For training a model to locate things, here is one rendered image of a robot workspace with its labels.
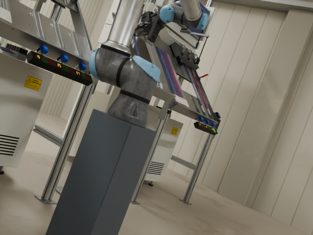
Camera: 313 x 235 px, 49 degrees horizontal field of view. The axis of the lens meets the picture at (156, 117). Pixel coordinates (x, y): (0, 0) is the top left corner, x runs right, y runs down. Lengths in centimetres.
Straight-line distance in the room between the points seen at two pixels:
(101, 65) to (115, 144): 30
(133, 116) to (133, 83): 11
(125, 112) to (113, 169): 20
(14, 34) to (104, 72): 42
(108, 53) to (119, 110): 22
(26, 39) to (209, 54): 338
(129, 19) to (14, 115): 91
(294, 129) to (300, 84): 53
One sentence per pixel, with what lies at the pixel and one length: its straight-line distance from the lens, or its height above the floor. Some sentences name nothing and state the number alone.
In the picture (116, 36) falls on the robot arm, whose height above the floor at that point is 82.
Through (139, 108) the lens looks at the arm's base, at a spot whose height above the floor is 61.
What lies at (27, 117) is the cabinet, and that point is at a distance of 196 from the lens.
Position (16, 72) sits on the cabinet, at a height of 55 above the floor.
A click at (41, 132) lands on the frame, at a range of 195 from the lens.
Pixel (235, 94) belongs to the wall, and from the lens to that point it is 435.
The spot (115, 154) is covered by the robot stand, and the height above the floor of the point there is 44.
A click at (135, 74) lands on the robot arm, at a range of 121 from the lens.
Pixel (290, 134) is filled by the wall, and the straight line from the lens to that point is 414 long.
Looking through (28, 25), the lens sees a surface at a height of 77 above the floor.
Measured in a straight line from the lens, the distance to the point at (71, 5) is 197.
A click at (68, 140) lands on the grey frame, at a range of 177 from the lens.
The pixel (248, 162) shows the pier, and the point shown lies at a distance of 404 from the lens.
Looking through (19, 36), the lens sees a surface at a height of 71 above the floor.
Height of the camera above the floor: 61
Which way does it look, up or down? 1 degrees down
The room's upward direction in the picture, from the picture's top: 21 degrees clockwise
